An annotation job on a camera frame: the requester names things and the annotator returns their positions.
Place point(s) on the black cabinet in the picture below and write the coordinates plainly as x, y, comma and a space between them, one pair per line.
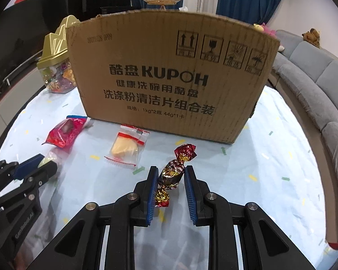
31, 33

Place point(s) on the red gold foil candy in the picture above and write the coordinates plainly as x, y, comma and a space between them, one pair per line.
171, 173

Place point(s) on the pink plush toy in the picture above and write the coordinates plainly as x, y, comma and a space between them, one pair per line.
267, 30

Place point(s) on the clear cake slice packet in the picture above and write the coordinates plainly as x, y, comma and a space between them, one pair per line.
124, 146

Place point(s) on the yellow plush toy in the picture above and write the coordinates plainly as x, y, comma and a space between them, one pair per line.
257, 27

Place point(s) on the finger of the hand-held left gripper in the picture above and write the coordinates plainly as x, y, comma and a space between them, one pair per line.
46, 174
28, 166

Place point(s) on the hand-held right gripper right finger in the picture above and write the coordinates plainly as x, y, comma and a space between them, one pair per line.
190, 197

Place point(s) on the light green candy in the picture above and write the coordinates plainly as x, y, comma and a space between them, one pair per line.
46, 159

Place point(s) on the brown teddy bear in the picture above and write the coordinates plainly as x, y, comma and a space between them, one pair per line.
312, 37

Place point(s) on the candy jar with gold lid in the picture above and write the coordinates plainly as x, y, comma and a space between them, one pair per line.
53, 53

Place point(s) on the brown cardboard box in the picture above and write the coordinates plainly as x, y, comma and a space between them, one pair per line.
163, 76

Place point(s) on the grey sofa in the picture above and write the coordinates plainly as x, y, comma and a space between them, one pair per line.
312, 90

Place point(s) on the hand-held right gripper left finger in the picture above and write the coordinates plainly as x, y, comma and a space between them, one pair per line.
152, 194

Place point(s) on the red snack packet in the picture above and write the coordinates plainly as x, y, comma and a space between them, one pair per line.
64, 132

